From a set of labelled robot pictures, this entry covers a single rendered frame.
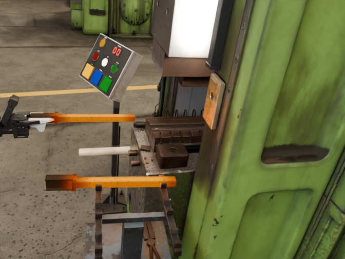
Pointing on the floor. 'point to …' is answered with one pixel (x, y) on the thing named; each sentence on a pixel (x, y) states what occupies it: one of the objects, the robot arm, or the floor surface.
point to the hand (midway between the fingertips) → (50, 116)
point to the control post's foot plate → (108, 209)
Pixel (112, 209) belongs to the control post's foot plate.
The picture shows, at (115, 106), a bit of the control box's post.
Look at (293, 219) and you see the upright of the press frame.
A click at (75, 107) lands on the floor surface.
